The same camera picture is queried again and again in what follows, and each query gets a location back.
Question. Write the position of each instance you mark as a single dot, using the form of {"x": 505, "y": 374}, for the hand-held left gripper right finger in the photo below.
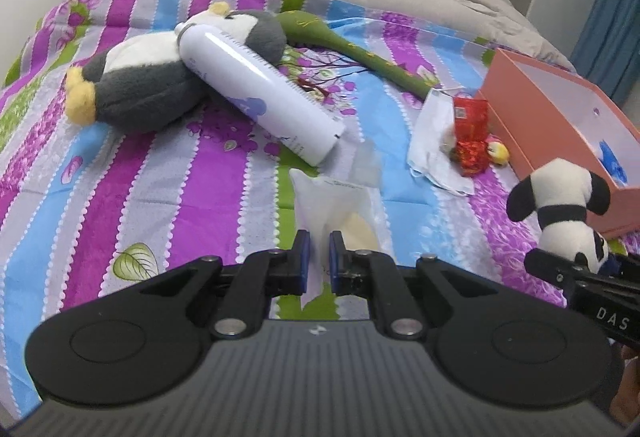
{"x": 336, "y": 263}

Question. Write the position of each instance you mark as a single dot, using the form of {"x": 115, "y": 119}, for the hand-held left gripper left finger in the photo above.
{"x": 300, "y": 263}

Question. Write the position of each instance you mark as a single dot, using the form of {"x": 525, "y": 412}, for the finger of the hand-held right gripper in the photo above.
{"x": 550, "y": 267}
{"x": 625, "y": 264}

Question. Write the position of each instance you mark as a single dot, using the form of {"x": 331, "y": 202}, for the clear plastic bag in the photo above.
{"x": 330, "y": 207}

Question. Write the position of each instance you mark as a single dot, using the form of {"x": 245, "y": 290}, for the panda plush toy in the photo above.
{"x": 565, "y": 197}

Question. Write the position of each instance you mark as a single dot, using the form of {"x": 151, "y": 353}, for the pink cardboard box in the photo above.
{"x": 540, "y": 117}

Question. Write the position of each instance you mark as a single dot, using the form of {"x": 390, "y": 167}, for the blue printed packet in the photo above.
{"x": 612, "y": 162}

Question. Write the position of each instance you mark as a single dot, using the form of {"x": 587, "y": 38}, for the small yellow toy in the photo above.
{"x": 500, "y": 153}

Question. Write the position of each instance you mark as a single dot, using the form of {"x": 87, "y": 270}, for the white face mask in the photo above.
{"x": 430, "y": 142}

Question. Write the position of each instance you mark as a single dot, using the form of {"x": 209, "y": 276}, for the striped floral bedsheet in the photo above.
{"x": 150, "y": 197}

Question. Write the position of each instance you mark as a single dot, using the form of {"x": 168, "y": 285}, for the red foil snack packet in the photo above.
{"x": 470, "y": 117}

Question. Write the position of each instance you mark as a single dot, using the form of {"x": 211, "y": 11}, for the white spray bottle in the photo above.
{"x": 255, "y": 87}

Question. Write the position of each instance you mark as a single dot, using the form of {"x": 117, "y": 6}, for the green plush stick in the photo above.
{"x": 360, "y": 52}

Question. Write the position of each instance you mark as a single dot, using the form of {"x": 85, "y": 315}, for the grey white penguin plush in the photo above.
{"x": 145, "y": 92}

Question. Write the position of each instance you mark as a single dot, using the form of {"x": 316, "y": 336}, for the blue curtain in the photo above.
{"x": 615, "y": 2}

